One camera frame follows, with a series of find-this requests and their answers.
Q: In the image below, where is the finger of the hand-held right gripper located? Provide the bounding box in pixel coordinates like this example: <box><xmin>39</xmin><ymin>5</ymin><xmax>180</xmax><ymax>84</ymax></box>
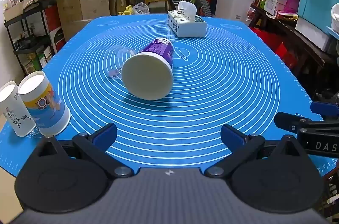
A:
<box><xmin>310</xmin><ymin>101</ymin><xmax>339</xmax><ymax>115</ymax></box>
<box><xmin>274</xmin><ymin>112</ymin><xmax>320</xmax><ymax>135</ymax></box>

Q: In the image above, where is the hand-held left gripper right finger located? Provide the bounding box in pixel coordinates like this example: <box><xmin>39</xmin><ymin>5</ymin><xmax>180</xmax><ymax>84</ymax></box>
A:
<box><xmin>204</xmin><ymin>123</ymin><xmax>308</xmax><ymax>179</ymax></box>

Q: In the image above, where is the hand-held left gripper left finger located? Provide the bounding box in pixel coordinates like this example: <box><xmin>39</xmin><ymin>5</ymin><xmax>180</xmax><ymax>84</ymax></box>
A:
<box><xmin>36</xmin><ymin>123</ymin><xmax>134</xmax><ymax>179</ymax></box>

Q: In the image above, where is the purple paper cup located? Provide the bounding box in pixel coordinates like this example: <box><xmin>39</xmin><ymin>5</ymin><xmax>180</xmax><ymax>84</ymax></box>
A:
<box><xmin>121</xmin><ymin>38</ymin><xmax>175</xmax><ymax>101</ymax></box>

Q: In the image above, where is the yellow and blue paper cup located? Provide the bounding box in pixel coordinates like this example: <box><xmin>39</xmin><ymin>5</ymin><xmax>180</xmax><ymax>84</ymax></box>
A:
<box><xmin>17</xmin><ymin>71</ymin><xmax>71</xmax><ymax>136</ymax></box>

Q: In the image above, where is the clear plastic cup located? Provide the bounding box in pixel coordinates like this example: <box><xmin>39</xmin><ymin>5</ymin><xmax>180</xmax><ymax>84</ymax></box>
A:
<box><xmin>103</xmin><ymin>45</ymin><xmax>136</xmax><ymax>81</ymax></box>

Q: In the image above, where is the white paper cup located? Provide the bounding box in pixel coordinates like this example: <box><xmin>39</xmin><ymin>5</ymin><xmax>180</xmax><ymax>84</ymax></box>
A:
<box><xmin>0</xmin><ymin>81</ymin><xmax>37</xmax><ymax>138</ymax></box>

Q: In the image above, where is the blue silicone mat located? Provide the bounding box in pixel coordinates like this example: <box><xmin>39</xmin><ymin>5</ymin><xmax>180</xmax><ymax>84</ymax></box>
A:
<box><xmin>0</xmin><ymin>15</ymin><xmax>339</xmax><ymax>182</ymax></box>

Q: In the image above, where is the dark wooden side table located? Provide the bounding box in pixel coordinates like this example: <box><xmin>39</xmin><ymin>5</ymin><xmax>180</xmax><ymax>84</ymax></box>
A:
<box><xmin>250</xmin><ymin>3</ymin><xmax>339</xmax><ymax>97</ymax></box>

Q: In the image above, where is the white foam box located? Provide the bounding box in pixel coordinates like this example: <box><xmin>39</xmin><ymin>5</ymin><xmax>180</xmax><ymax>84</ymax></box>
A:
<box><xmin>295</xmin><ymin>17</ymin><xmax>335</xmax><ymax>52</ymax></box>

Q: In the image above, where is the white tissue box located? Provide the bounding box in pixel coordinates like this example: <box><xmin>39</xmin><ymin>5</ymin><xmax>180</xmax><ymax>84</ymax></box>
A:
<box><xmin>167</xmin><ymin>1</ymin><xmax>207</xmax><ymax>38</ymax></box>

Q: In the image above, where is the yellow toy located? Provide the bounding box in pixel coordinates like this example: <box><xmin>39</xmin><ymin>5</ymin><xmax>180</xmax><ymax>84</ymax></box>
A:
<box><xmin>118</xmin><ymin>5</ymin><xmax>134</xmax><ymax>16</ymax></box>

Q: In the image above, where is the black shelf rack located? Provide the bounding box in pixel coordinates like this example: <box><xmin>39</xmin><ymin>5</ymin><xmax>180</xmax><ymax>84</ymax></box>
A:
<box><xmin>4</xmin><ymin>0</ymin><xmax>55</xmax><ymax>77</ymax></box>

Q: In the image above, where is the crumpled plastic bag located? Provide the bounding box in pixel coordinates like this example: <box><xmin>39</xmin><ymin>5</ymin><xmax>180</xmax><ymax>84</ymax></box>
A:
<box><xmin>132</xmin><ymin>2</ymin><xmax>150</xmax><ymax>15</ymax></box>

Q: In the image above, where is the plain cardboard box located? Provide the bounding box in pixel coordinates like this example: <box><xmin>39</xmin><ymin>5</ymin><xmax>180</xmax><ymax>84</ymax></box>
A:
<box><xmin>56</xmin><ymin>0</ymin><xmax>111</xmax><ymax>21</ymax></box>

